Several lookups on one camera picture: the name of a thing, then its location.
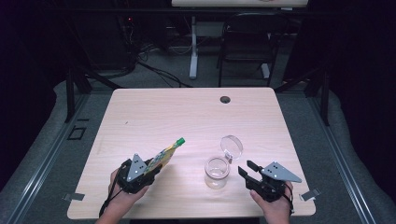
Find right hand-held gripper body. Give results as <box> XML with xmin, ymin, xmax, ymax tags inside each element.
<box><xmin>246</xmin><ymin>161</ymin><xmax>303</xmax><ymax>203</ymax></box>

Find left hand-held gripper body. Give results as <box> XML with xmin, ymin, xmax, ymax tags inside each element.
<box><xmin>117</xmin><ymin>153</ymin><xmax>157</xmax><ymax>194</ymax></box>

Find yellow pouch with green cap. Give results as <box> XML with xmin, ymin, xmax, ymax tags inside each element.
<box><xmin>143</xmin><ymin>137</ymin><xmax>186</xmax><ymax>175</ymax></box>

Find clear glass jar with lid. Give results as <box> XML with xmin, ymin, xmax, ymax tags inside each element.
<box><xmin>204</xmin><ymin>134</ymin><xmax>244</xmax><ymax>190</ymax></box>

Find person's left hand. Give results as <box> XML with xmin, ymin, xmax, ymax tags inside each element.
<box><xmin>104</xmin><ymin>169</ymin><xmax>150</xmax><ymax>216</ymax></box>

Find person's right hand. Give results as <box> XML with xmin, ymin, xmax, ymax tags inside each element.
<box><xmin>249</xmin><ymin>181</ymin><xmax>294</xmax><ymax>224</ymax></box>

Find grey tape strip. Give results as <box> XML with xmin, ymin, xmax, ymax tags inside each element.
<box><xmin>63</xmin><ymin>192</ymin><xmax>86</xmax><ymax>202</ymax></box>
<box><xmin>299</xmin><ymin>188</ymin><xmax>321</xmax><ymax>202</ymax></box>

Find white desk leg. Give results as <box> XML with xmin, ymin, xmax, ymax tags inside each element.
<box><xmin>189</xmin><ymin>16</ymin><xmax>199</xmax><ymax>80</ymax></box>

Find black folding chair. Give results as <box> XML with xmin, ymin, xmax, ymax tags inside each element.
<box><xmin>217</xmin><ymin>12</ymin><xmax>290</xmax><ymax>88</ymax></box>

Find dark equipment with red light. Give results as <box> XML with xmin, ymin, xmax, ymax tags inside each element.
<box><xmin>116</xmin><ymin>15</ymin><xmax>138</xmax><ymax>71</ymax></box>

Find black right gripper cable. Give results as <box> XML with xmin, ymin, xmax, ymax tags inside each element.
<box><xmin>281</xmin><ymin>183</ymin><xmax>295</xmax><ymax>217</ymax></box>

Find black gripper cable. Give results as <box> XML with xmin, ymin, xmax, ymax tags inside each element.
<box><xmin>98</xmin><ymin>172</ymin><xmax>124</xmax><ymax>218</ymax></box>
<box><xmin>281</xmin><ymin>183</ymin><xmax>295</xmax><ymax>217</ymax></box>

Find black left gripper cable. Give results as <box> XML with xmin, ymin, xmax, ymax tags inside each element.
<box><xmin>98</xmin><ymin>172</ymin><xmax>124</xmax><ymax>218</ymax></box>

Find metal floor rail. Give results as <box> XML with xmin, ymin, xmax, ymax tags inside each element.
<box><xmin>3</xmin><ymin>92</ymin><xmax>90</xmax><ymax>224</ymax></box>
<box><xmin>306</xmin><ymin>92</ymin><xmax>377</xmax><ymax>224</ymax></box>

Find black floor cables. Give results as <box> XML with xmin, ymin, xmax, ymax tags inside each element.
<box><xmin>136</xmin><ymin>60</ymin><xmax>194</xmax><ymax>89</ymax></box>

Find black frame stand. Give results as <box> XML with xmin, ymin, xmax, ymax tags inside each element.
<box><xmin>274</xmin><ymin>66</ymin><xmax>331</xmax><ymax>127</ymax></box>
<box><xmin>64</xmin><ymin>66</ymin><xmax>122</xmax><ymax>123</ymax></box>

